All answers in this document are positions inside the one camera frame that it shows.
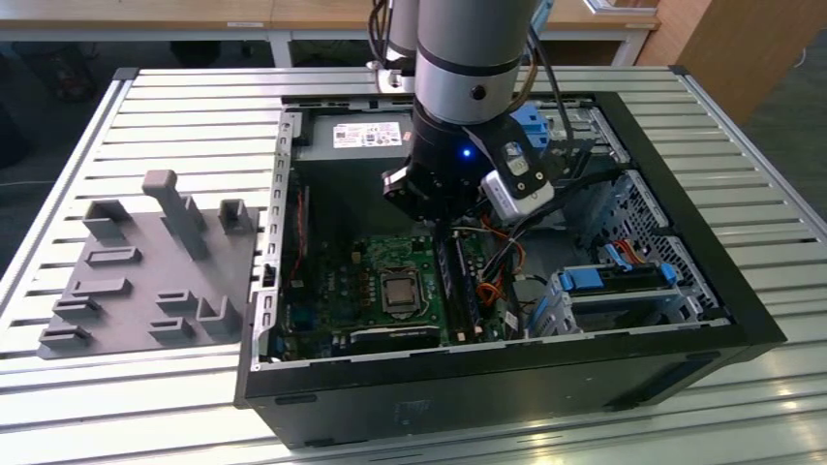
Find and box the gray power supply unit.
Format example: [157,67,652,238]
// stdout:
[293,110,419,238]

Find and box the blue disk carrier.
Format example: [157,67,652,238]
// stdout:
[514,103,552,152]

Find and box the CPU socket with cover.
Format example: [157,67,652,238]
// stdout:
[376,264,430,317]

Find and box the green motherboard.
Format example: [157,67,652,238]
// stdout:
[275,231,522,363]

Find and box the metal disk bay cage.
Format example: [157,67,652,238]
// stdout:
[516,100,634,214]

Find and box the silver CPU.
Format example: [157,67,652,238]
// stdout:
[386,279,419,311]

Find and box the round gray speaker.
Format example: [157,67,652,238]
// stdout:
[514,272,552,305]

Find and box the hard disk in blue carrier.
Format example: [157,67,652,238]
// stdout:
[558,263,679,295]

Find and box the perforated metal bay cage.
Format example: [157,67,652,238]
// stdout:
[584,169,730,322]

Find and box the black heat sink block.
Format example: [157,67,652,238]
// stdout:
[351,325,442,354]

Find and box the black PC case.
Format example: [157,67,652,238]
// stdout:
[232,90,788,450]

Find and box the gray parts rack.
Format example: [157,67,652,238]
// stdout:
[37,169,264,360]

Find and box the wooden cabinet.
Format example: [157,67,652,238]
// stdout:
[636,0,827,126]

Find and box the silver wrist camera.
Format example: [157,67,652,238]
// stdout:
[464,123,558,220]

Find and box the black flat cable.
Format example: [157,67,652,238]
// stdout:
[514,168,623,236]

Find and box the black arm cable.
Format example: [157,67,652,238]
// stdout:
[523,22,578,146]

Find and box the orange wire bundle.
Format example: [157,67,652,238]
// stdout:
[475,282,516,308]

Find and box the orange data cable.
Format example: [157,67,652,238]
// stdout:
[614,238,650,266]

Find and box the wooden desk white frame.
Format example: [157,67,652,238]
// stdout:
[0,0,662,68]

